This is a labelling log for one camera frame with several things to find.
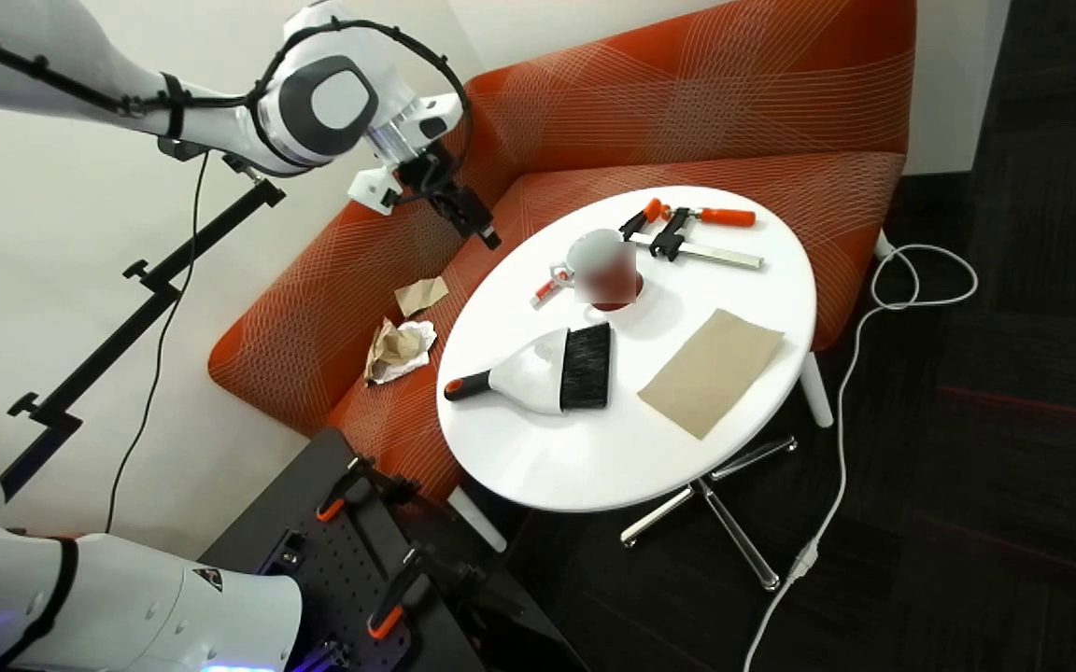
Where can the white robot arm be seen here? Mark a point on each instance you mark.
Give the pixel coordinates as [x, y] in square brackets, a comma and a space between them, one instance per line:
[317, 107]

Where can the brown sandpaper sheet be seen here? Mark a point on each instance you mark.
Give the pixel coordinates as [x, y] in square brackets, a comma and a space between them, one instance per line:
[712, 373]

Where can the red white patterned mug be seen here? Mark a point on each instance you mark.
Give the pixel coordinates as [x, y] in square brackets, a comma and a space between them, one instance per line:
[607, 267]

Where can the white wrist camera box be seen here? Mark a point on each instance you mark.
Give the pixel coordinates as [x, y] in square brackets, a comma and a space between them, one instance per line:
[375, 191]

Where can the black orange bar clamp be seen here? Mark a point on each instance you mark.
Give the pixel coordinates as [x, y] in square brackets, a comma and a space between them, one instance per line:
[728, 218]

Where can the black perforated mounting table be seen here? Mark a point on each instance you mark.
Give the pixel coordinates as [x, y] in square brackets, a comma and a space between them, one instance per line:
[317, 545]

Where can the black jointed stand arm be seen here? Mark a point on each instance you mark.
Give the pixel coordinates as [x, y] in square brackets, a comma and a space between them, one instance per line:
[129, 331]

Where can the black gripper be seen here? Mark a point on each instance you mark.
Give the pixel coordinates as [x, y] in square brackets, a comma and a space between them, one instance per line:
[435, 173]

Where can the crumpled white paper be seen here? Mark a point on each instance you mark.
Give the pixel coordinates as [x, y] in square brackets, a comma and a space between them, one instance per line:
[398, 348]

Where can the chrome table base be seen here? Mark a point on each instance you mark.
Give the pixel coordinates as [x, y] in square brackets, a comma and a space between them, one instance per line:
[712, 498]

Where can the red white marker pen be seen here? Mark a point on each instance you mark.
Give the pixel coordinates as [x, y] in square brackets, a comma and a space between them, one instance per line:
[542, 291]

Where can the orange striped sofa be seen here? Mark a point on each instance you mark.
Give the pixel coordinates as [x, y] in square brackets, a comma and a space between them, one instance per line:
[690, 113]

